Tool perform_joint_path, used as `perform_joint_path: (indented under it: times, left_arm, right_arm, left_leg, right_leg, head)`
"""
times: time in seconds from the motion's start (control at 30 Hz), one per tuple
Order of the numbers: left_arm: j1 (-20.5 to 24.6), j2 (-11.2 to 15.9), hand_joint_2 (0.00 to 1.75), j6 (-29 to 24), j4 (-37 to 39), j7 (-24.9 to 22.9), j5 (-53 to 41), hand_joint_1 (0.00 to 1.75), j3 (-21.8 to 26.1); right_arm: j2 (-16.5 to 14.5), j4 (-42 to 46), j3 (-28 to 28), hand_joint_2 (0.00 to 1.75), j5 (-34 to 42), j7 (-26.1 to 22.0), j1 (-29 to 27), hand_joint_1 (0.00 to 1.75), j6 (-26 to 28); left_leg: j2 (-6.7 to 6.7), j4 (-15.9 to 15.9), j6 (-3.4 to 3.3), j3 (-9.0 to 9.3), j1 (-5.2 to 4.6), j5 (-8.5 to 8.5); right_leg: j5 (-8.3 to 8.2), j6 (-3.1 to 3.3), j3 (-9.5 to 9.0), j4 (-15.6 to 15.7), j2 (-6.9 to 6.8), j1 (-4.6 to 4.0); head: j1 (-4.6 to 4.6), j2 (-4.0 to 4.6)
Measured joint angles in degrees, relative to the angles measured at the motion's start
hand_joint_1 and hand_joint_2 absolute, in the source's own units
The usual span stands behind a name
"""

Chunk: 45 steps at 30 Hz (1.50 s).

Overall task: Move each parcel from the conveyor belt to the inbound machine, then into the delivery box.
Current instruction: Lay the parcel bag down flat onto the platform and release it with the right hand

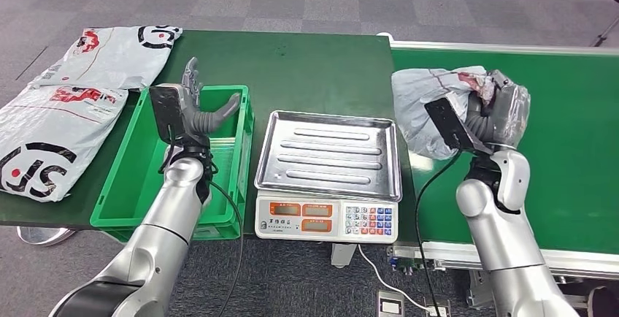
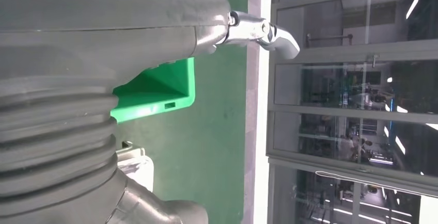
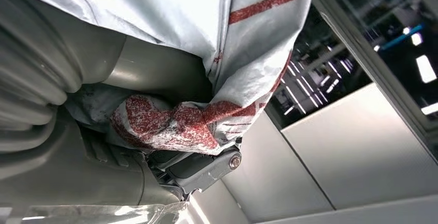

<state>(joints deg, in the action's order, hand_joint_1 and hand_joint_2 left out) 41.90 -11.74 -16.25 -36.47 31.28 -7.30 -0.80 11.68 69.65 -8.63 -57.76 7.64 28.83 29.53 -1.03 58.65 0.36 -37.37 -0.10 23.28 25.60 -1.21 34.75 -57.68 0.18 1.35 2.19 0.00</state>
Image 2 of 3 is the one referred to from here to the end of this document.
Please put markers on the dark green table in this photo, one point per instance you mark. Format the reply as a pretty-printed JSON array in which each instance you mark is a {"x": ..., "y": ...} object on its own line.
[{"x": 205, "y": 147}]

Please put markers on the green plastic crate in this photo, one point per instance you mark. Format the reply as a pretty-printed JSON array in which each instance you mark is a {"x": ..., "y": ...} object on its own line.
[{"x": 160, "y": 92}]

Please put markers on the grey glass partition frame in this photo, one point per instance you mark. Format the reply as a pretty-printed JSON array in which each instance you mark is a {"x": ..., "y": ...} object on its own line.
[{"x": 342, "y": 116}]

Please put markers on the steel weighing tray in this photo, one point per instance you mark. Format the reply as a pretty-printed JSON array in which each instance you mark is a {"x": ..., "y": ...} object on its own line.
[{"x": 131, "y": 150}]

